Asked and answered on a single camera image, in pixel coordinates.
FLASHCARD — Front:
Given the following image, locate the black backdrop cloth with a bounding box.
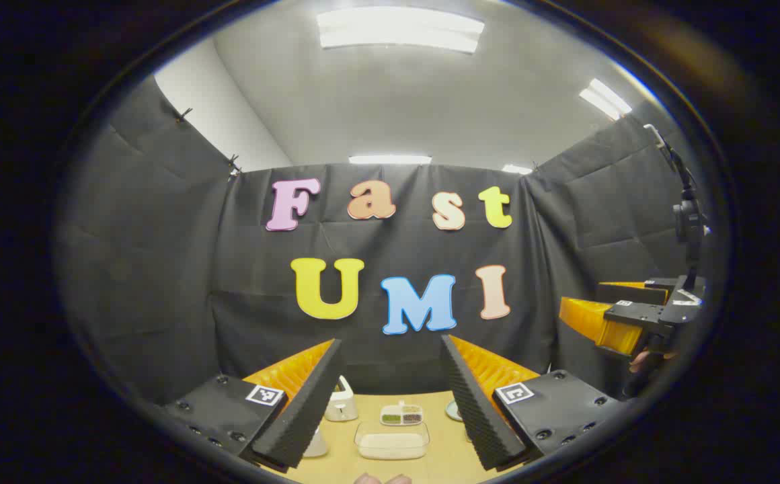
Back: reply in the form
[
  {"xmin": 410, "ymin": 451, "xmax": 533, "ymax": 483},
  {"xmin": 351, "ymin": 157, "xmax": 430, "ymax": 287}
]
[{"xmin": 57, "ymin": 74, "xmax": 713, "ymax": 411}]

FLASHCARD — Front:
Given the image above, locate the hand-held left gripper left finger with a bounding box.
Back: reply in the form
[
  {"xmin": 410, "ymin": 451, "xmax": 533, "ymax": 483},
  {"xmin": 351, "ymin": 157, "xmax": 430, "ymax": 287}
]
[{"xmin": 165, "ymin": 338, "xmax": 344, "ymax": 470}]

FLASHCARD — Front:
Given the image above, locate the white toaster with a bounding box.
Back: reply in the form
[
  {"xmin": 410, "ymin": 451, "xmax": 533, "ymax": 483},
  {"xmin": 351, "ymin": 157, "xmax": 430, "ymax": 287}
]
[{"xmin": 324, "ymin": 375, "xmax": 360, "ymax": 424}]

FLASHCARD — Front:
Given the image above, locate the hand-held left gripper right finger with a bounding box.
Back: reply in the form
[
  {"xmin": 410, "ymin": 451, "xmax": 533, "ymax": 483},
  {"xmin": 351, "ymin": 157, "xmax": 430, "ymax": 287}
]
[{"xmin": 440, "ymin": 333, "xmax": 626, "ymax": 471}]

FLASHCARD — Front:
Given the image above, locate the clear rice container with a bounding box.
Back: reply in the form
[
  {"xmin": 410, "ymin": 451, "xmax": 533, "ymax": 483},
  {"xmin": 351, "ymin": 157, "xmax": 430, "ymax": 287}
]
[{"xmin": 354, "ymin": 420, "xmax": 430, "ymax": 461}]

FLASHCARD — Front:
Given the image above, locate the white divided grain dish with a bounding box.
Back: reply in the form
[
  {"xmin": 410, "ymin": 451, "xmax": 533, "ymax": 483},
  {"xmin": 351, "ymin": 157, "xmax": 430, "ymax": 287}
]
[{"xmin": 380, "ymin": 401, "xmax": 424, "ymax": 428}]

